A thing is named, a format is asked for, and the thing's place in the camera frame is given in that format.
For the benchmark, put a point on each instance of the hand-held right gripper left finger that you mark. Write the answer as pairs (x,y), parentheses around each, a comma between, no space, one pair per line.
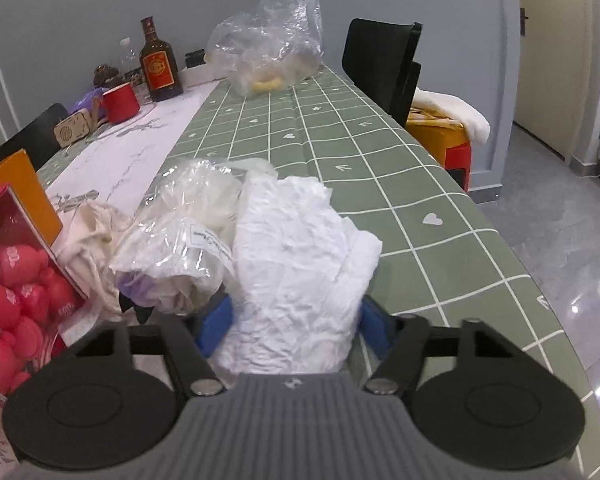
(217,322)

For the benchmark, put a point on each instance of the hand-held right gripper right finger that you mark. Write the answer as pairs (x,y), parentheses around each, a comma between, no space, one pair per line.
(374,325)

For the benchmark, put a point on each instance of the white cloth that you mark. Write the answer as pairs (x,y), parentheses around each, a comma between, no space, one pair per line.
(290,260)

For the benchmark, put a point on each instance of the orange cardboard box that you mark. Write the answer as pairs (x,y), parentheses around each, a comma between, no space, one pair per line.
(15,190)

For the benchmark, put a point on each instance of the clear bag with white cloth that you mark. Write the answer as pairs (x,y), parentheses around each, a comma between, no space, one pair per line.
(180,240)

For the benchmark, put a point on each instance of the purple cloth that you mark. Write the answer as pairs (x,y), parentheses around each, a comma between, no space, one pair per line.
(135,285)

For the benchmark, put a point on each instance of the beige cloth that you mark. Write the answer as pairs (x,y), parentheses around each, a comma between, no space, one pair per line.
(90,240)

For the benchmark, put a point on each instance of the green checked tablecloth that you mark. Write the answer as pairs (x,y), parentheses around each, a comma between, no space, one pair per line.
(379,160)

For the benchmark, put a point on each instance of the orange plastic stool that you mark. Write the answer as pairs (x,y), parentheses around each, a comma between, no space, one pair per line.
(439,150)

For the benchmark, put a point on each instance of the red box of pink balls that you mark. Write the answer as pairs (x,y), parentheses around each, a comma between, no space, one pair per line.
(15,280)

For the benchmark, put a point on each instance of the white towel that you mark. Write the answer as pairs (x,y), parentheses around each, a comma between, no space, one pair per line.
(459,115)

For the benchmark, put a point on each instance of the red mug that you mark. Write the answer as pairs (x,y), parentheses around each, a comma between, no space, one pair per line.
(121,105)

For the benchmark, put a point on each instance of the small wooden radio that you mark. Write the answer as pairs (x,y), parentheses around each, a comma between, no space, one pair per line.
(72,130)

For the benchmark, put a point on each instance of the black chair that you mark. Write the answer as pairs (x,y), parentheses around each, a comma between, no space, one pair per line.
(30,135)
(379,70)

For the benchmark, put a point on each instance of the purple bag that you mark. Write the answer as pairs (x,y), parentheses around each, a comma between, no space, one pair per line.
(85,102)

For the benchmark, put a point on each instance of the brown liquor bottle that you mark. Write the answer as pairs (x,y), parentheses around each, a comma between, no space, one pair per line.
(159,70)

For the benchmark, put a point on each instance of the brown fuzzy ornament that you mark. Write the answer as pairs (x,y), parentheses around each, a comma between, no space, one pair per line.
(106,75)

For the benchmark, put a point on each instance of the clear plastic bottle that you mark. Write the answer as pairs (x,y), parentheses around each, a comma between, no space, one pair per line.
(129,60)

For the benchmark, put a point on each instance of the clear plastic bag of food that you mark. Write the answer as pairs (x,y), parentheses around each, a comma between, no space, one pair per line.
(275,45)

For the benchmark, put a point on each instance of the cream door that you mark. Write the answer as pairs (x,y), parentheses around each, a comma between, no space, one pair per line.
(554,60)

